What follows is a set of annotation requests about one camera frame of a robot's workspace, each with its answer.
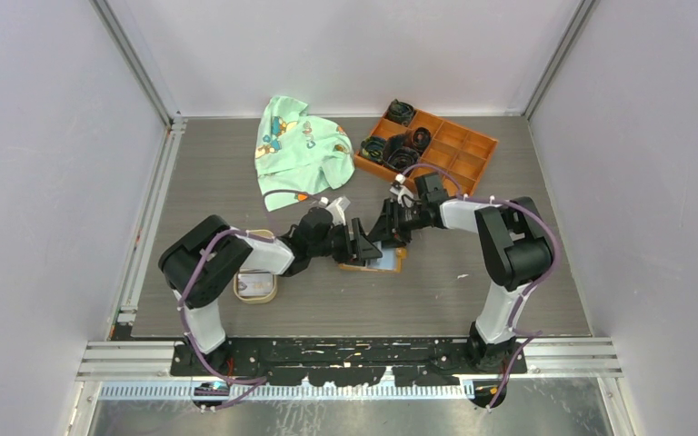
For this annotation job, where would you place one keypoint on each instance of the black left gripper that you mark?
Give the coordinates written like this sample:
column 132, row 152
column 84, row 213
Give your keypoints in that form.
column 360, row 249

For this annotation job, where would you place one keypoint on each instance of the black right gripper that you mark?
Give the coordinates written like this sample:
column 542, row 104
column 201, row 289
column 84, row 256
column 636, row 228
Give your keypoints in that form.
column 391, row 232

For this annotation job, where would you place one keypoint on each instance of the orange leather card holder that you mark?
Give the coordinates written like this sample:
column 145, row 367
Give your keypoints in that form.
column 391, row 261

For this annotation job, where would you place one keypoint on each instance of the beige oval card tray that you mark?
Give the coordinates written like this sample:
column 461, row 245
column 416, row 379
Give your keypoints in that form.
column 255, row 282

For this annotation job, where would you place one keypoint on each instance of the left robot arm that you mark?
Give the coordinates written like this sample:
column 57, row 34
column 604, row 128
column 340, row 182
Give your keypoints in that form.
column 200, row 265

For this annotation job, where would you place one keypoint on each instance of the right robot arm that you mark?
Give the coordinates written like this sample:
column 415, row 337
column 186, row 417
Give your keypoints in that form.
column 518, row 247

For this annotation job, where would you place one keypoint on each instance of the blue yellow rolled tie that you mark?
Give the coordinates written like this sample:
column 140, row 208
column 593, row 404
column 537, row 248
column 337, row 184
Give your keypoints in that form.
column 373, row 148

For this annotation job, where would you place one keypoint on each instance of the black orange rolled tie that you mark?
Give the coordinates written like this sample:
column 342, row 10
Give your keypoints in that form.
column 419, row 140

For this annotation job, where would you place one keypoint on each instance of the orange compartment organizer tray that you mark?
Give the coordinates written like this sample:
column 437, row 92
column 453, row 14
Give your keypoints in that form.
column 463, row 154

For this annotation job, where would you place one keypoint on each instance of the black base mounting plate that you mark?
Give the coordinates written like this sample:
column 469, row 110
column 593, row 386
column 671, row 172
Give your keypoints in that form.
column 343, row 362

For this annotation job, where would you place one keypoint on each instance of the light green printed shirt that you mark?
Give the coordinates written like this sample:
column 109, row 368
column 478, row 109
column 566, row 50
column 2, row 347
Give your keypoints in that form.
column 298, row 153

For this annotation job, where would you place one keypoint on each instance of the dark green rolled tie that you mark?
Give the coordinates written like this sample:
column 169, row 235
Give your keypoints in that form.
column 400, row 112

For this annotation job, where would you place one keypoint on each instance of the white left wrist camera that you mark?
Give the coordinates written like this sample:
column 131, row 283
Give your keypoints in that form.
column 336, row 207

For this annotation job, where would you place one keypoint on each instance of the aluminium front rail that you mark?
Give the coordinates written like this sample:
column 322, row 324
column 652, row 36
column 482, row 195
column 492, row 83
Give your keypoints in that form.
column 140, row 371

